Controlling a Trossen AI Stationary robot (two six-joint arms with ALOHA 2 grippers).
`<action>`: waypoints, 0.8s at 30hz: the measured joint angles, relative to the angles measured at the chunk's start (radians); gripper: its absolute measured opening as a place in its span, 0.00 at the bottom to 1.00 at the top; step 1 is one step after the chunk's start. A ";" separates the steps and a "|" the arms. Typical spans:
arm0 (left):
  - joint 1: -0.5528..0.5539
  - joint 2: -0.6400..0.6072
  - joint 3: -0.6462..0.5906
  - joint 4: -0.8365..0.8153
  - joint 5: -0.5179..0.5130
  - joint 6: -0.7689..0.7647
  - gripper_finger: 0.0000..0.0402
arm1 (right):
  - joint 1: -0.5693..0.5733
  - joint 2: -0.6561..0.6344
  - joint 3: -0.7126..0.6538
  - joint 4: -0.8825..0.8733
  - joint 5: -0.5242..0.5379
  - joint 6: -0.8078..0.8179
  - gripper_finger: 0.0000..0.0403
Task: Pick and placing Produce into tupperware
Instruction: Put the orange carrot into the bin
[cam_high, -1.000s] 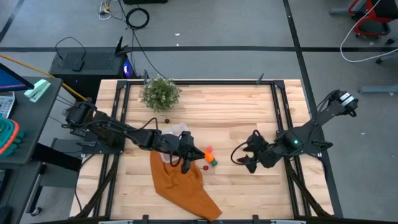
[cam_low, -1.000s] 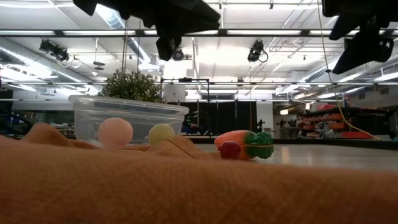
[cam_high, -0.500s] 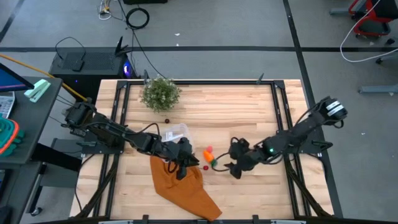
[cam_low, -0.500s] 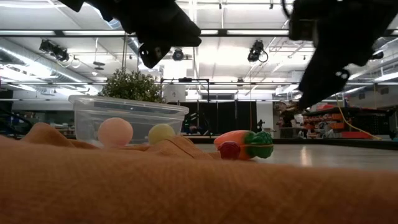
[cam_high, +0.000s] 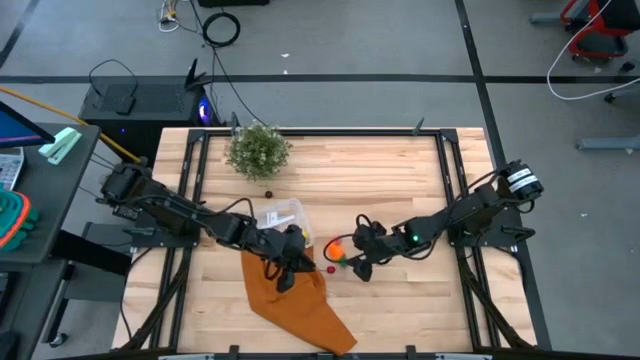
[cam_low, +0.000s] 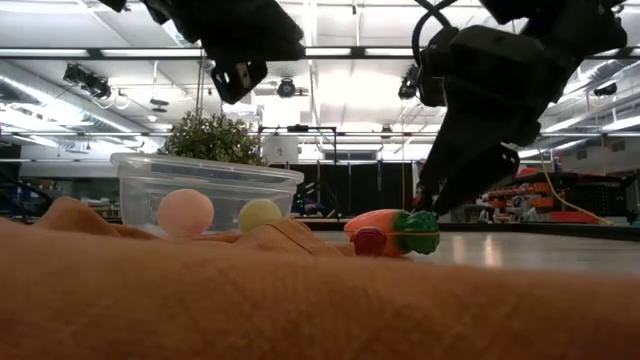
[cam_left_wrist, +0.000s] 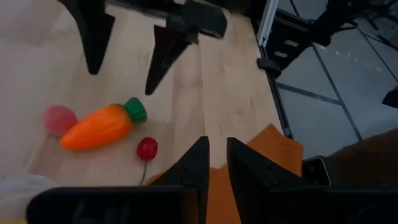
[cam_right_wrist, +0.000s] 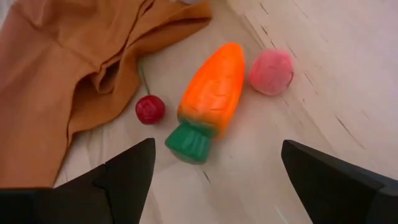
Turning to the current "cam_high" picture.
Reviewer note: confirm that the black computer tower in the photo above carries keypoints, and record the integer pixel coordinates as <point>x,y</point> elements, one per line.
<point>150,100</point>

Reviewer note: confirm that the mint green stapler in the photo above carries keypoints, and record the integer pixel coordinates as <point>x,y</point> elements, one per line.
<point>60,145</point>

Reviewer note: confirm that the teal and orange object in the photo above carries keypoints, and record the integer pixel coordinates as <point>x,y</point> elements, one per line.
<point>12,215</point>

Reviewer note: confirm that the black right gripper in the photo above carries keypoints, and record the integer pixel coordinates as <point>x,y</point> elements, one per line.
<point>375,245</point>

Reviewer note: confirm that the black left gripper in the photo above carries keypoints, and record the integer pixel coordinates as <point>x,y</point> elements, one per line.
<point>280,247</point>

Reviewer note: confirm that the black wifi antenna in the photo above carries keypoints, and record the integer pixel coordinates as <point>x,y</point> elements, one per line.
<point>192,80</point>

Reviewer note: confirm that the grey calculator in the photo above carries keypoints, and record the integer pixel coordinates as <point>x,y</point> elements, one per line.
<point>10,167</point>

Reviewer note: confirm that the dark grey side desk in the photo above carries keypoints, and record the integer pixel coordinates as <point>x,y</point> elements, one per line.
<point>55,200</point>

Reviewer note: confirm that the computer monitor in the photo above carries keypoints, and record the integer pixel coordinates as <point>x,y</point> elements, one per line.
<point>15,130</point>

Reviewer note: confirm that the orange toy carrot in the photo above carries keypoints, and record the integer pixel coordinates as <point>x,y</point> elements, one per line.
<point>335,252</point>

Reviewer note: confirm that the grey table foot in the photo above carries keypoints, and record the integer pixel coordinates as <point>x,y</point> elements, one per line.
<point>610,144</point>

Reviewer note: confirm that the black metal table frame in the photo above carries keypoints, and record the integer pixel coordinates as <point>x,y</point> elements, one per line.
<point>350,132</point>

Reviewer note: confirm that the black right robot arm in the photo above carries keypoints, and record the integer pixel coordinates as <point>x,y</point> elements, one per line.
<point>475,210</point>

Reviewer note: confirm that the clear plastic tupperware container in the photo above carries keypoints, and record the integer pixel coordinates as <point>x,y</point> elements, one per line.
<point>280,210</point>

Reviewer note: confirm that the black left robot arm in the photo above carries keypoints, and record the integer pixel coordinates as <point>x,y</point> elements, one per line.
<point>170,210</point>

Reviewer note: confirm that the yellow pole with base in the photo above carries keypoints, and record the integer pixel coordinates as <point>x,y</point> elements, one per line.
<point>50,107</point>

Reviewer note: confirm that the orange brown cloth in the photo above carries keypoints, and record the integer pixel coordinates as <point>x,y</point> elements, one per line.
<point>300,310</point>

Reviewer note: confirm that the green potted plant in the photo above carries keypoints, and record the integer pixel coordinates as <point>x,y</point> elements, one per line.
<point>258,150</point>

